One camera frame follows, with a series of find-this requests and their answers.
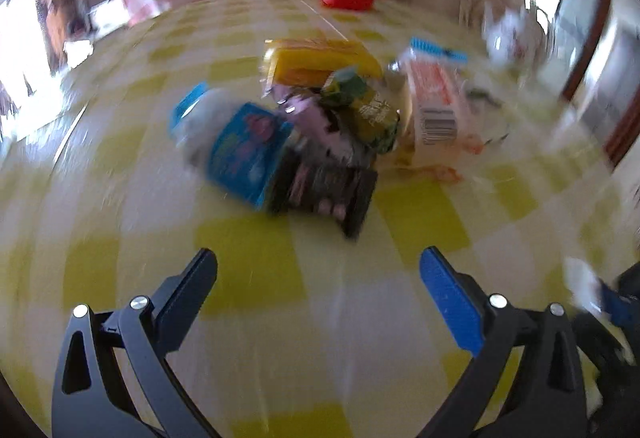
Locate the pink packet with dark print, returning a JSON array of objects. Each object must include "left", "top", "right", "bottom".
[{"left": 284, "top": 90, "right": 362, "bottom": 165}]

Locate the clear packet with blue label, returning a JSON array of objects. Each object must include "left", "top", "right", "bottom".
[{"left": 169, "top": 84, "right": 297, "bottom": 212}]

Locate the green snack packet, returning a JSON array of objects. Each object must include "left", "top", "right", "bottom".
[{"left": 320, "top": 69, "right": 402, "bottom": 155}]

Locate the small white blue candy packet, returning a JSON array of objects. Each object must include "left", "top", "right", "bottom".
[{"left": 564, "top": 257, "right": 604, "bottom": 312}]

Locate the yellow snack packet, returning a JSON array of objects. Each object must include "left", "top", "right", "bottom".
[{"left": 264, "top": 38, "right": 384, "bottom": 92}]

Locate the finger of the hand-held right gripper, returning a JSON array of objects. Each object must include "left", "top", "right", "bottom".
[{"left": 597, "top": 263, "right": 640, "bottom": 330}]

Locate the yellow checked tablecloth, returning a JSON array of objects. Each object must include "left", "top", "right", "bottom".
[{"left": 0, "top": 0, "right": 640, "bottom": 438}]

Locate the orange and white snack packet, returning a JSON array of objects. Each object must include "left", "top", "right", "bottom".
[{"left": 394, "top": 36, "right": 487, "bottom": 169}]

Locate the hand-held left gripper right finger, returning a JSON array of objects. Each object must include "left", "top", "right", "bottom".
[{"left": 417, "top": 245, "right": 588, "bottom": 438}]

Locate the white floral teapot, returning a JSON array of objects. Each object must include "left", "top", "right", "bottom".
[{"left": 479, "top": 0, "right": 552, "bottom": 69}]

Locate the black snack packet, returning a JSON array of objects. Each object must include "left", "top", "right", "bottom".
[{"left": 271, "top": 162, "right": 379, "bottom": 239}]

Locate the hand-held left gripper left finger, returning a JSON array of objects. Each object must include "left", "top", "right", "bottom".
[{"left": 51, "top": 248, "right": 221, "bottom": 438}]

